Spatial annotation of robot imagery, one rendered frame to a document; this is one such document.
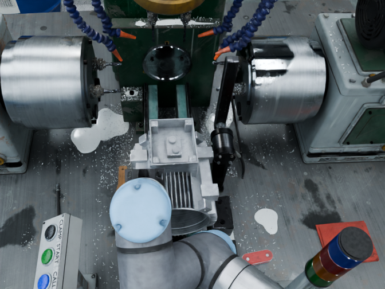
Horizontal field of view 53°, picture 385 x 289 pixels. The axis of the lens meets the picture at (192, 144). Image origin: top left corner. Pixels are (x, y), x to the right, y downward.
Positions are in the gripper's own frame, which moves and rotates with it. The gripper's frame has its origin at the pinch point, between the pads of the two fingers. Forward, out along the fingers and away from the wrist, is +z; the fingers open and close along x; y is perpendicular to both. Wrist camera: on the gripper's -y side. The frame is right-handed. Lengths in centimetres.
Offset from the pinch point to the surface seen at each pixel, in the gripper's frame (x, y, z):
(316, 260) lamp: -33.1, -12.0, -7.9
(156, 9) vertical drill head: -2.9, 40.9, -1.8
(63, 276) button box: 16.1, -13.0, -5.7
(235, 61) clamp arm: -19.8, 29.9, -0.8
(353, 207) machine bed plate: -61, -7, 30
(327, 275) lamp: -34.3, -14.5, -9.8
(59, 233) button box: 17.9, -5.4, -1.8
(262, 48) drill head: -29.9, 37.0, 13.1
